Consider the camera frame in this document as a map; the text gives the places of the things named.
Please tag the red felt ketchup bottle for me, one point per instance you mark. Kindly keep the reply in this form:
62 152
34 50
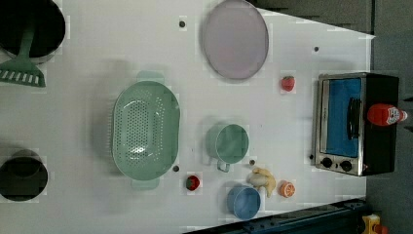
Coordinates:
384 115

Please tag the black toaster oven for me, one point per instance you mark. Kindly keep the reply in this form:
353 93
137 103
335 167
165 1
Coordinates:
346 141

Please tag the green mug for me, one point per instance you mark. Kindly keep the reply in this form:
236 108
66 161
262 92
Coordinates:
227 143

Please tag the green colander bowl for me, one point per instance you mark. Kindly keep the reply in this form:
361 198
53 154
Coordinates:
145 130

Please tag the yellow toy banana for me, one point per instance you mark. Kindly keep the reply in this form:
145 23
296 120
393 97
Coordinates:
263 178

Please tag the grey round plate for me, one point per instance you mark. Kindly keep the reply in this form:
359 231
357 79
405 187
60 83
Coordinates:
235 39

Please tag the red toy strawberry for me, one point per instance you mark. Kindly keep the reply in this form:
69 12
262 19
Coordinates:
288 83

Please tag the blue cup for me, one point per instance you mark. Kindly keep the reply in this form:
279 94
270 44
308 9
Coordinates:
243 202

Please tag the orange slice toy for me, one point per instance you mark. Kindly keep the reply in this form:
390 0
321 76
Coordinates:
287 189

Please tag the black pot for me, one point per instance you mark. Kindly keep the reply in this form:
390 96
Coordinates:
43 17

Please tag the green slotted spatula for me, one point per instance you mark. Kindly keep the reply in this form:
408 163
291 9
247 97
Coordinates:
21 70

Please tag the black round container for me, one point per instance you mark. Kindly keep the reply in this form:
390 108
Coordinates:
23 177

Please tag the blue metal frame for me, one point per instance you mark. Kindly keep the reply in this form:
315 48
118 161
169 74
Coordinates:
336 218

